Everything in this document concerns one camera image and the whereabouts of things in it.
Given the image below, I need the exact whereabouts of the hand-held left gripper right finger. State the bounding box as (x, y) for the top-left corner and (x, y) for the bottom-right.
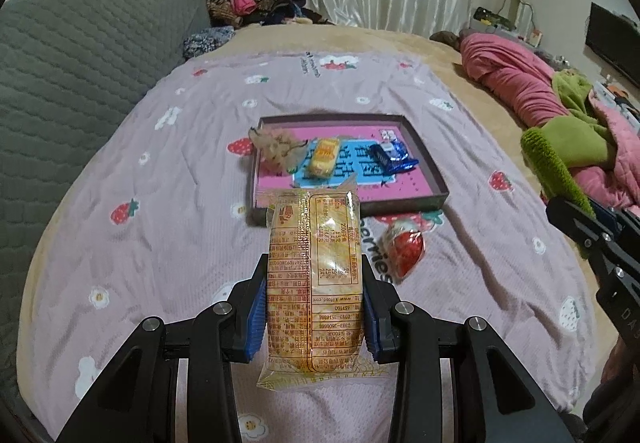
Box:
(361, 255), (576, 443)

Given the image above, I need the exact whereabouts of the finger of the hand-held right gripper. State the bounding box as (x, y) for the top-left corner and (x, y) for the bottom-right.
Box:
(545, 196), (624, 262)

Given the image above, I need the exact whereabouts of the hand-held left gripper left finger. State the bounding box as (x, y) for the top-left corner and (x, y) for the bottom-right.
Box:
(55, 253), (271, 443)

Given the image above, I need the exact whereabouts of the large yellow snack packet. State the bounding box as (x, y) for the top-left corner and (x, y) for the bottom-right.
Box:
(256, 175), (392, 391)

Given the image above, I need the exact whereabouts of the dark blue candy packet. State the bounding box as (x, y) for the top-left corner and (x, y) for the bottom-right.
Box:
(369, 144), (418, 174)

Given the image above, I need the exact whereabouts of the beige snack packet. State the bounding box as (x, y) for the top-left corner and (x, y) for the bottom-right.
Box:
(248, 125), (308, 174)

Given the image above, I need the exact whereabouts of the small yellow snack packet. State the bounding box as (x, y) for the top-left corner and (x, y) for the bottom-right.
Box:
(306, 137), (343, 180)

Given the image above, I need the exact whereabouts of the blue white candy packet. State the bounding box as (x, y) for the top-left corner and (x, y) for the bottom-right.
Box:
(381, 129), (412, 160)

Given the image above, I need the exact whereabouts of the person's right forearm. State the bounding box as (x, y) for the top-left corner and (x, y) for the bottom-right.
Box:
(582, 338), (640, 429)

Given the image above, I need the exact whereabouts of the red white snack packet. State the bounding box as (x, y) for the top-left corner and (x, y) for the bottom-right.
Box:
(380, 218), (427, 285)

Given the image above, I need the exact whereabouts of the green plush blanket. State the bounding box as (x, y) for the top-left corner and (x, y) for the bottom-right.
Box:
(520, 68), (623, 218)

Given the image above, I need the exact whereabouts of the pink quilted cloth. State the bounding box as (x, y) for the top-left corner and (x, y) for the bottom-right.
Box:
(570, 90), (640, 211)

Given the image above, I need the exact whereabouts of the pink strawberry printed blanket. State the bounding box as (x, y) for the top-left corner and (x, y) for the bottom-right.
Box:
(15, 50), (598, 443)

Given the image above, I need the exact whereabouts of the pink quilt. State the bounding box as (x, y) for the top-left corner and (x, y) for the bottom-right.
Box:
(459, 32), (573, 130)

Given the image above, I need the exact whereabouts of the black television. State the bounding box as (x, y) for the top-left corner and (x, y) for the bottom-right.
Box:
(585, 2), (640, 91)

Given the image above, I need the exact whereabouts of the black bag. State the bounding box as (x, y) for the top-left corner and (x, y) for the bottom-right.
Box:
(471, 5), (507, 30)

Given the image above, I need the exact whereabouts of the dark brown cloth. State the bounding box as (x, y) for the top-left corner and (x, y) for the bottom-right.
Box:
(430, 29), (466, 52)

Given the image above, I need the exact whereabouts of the blue floral cloth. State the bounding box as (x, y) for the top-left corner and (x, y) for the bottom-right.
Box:
(182, 27), (236, 61)

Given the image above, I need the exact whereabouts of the grey quilted pillow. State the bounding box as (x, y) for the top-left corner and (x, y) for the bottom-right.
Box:
(0, 0), (211, 324)

